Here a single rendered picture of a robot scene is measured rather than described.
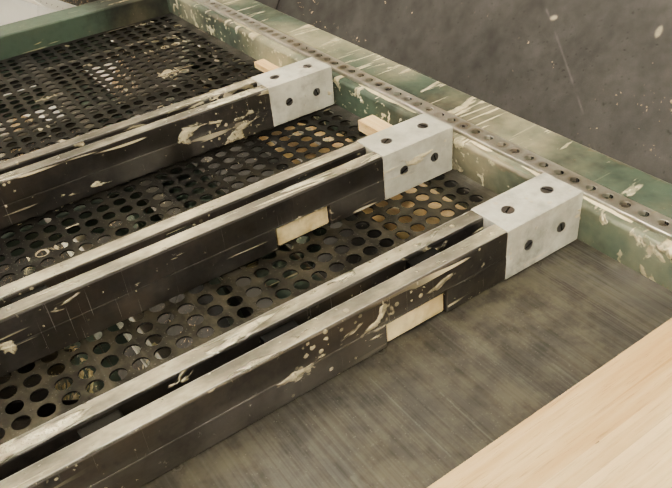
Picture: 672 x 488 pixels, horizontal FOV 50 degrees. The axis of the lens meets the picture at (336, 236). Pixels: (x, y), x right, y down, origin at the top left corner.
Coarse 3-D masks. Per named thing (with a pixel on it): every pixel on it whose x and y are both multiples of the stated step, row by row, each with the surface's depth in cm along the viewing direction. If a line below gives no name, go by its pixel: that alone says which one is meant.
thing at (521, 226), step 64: (512, 192) 87; (576, 192) 86; (384, 256) 79; (448, 256) 78; (512, 256) 84; (256, 320) 73; (320, 320) 72; (384, 320) 76; (128, 384) 67; (192, 384) 66; (256, 384) 69; (0, 448) 62; (64, 448) 61; (128, 448) 63; (192, 448) 68
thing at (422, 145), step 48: (384, 144) 100; (432, 144) 102; (240, 192) 93; (288, 192) 92; (336, 192) 95; (384, 192) 100; (144, 240) 86; (192, 240) 85; (240, 240) 90; (0, 288) 80; (48, 288) 80; (96, 288) 81; (144, 288) 84; (192, 288) 89; (0, 336) 77; (48, 336) 80
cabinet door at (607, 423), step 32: (640, 352) 72; (576, 384) 70; (608, 384) 69; (640, 384) 69; (544, 416) 67; (576, 416) 66; (608, 416) 66; (640, 416) 66; (512, 448) 64; (544, 448) 64; (576, 448) 63; (608, 448) 64; (640, 448) 63; (448, 480) 62; (480, 480) 62; (512, 480) 61; (544, 480) 61; (576, 480) 61; (608, 480) 61; (640, 480) 61
